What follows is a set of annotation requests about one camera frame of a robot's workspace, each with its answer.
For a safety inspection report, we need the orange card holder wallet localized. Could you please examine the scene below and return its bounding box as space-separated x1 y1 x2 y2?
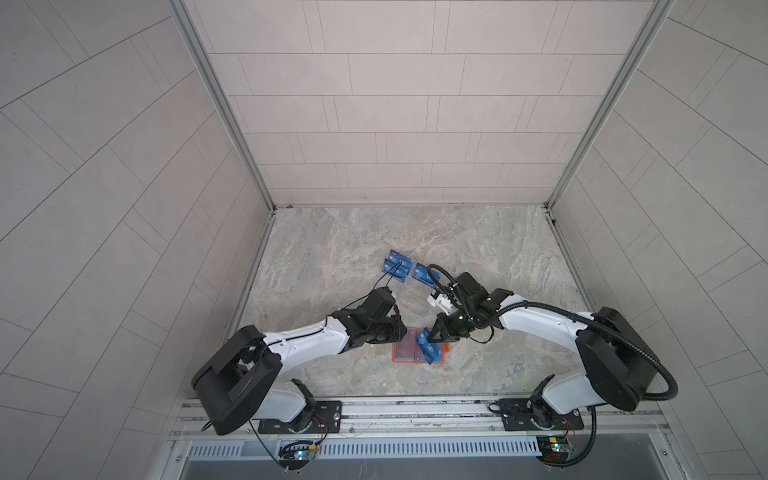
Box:
392 328 450 364

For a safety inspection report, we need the blue VIP card carried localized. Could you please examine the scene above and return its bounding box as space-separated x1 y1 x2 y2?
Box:
416 328 443 365

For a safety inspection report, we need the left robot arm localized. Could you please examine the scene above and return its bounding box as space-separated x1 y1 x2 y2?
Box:
191 286 407 436

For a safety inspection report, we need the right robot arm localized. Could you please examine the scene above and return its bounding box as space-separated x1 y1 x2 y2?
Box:
428 272 657 429

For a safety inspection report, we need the right clear card display stand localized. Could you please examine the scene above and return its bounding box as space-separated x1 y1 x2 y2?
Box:
398 263 442 327

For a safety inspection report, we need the left circuit board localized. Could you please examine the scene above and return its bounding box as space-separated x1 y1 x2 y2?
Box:
278 440 320 471

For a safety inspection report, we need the circuit board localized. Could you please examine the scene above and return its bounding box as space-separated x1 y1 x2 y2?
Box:
278 440 320 471
536 436 573 465

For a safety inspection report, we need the right circuit board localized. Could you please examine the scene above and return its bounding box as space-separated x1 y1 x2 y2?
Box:
536 436 573 465

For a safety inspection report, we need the black corrugated cable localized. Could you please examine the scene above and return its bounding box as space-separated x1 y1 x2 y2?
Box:
425 263 679 402

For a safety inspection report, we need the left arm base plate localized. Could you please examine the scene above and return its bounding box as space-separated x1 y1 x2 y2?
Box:
257 401 343 435

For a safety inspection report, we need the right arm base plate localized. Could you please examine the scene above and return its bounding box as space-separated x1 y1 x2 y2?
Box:
488 398 584 431

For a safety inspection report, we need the aluminium mounting rail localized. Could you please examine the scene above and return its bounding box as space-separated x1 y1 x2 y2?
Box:
168 394 671 440

